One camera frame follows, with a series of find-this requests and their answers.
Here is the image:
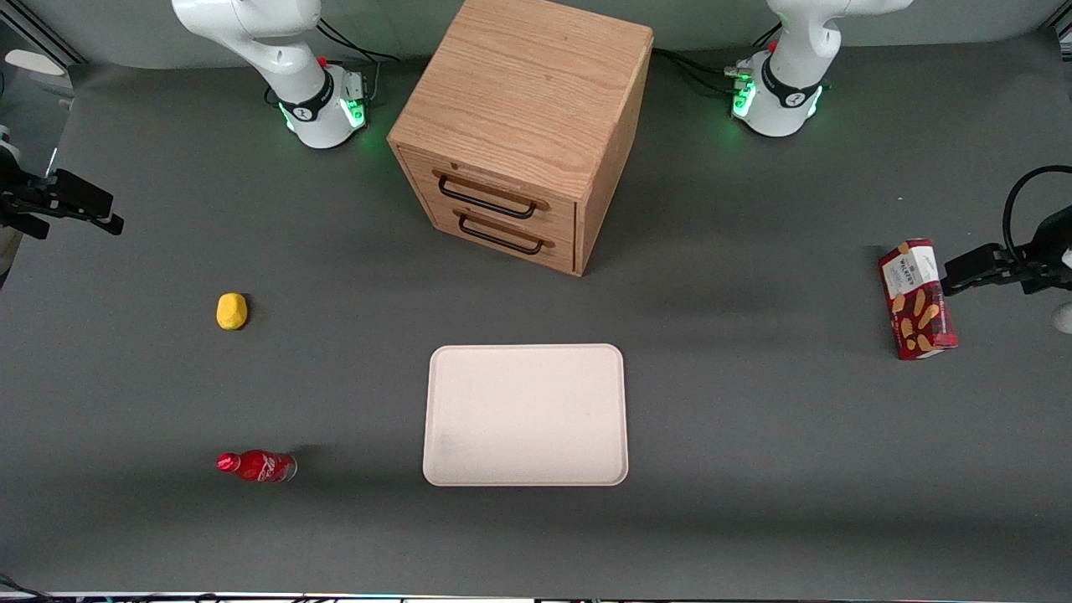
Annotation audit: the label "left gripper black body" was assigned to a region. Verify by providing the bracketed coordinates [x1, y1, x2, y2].
[1003, 205, 1072, 296]

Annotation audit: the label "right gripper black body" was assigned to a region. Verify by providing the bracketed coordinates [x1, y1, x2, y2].
[0, 172, 55, 241]

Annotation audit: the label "red coke bottle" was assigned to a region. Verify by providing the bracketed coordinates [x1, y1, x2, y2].
[216, 449, 299, 484]

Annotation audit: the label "cream rectangular tray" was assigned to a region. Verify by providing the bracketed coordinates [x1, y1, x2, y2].
[422, 343, 630, 487]

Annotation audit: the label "red biscuit snack box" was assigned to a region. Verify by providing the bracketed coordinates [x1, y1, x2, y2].
[878, 239, 959, 362]

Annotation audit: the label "white oval object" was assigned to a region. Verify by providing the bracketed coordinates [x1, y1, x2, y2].
[4, 49, 56, 78]

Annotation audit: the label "wooden drawer front with keyhole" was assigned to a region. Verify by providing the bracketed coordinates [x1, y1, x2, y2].
[397, 146, 579, 244]

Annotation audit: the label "plain wooden drawer front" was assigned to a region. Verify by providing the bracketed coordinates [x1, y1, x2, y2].
[419, 199, 578, 276]

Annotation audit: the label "wooden two-drawer cabinet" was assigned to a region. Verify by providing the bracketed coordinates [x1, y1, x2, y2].
[387, 0, 655, 278]

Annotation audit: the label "black left gripper cable loop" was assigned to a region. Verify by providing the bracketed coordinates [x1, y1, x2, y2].
[1002, 165, 1072, 269]

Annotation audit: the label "aluminium frame bar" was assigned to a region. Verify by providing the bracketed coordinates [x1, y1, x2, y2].
[0, 15, 86, 67]

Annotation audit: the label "black right arm base cables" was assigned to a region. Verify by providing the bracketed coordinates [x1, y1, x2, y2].
[315, 17, 402, 66]

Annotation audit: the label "black arm base cables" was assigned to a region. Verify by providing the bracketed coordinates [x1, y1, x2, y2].
[652, 23, 784, 98]
[315, 17, 402, 66]

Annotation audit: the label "black left arm base cables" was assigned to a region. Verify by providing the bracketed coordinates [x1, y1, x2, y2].
[652, 23, 784, 98]

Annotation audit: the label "black cable at table edge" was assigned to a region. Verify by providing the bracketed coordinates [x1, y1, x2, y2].
[0, 574, 53, 603]

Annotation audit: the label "black drawer handle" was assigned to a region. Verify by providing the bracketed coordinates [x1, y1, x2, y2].
[453, 209, 556, 256]
[432, 170, 551, 221]

